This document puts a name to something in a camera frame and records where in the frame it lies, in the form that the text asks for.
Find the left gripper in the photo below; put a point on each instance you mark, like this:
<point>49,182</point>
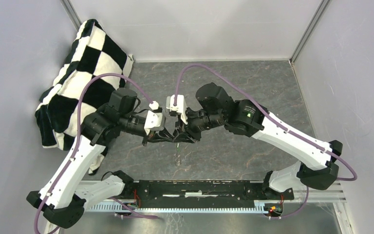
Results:
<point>162,136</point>

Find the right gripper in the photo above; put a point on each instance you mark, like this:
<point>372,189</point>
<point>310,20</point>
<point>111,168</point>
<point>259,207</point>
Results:
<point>189,130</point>

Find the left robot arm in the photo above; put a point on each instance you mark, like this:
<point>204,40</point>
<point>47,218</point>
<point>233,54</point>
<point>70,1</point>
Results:
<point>60,201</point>

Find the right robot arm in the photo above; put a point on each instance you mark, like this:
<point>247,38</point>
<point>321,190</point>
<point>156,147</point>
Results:
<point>315,167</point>

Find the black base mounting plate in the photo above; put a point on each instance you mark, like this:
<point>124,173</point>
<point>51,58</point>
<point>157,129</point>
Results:
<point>200,193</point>

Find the black white checkered blanket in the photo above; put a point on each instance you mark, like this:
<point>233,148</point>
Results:
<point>92,53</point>

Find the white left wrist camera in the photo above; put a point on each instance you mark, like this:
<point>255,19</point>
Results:
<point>155,119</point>

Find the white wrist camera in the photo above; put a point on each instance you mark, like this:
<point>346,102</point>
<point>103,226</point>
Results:
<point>177,109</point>
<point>155,119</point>

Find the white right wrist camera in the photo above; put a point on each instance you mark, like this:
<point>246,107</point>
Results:
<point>177,109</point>

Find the white slotted cable duct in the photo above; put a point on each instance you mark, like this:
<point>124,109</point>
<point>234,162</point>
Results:
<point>112,206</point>

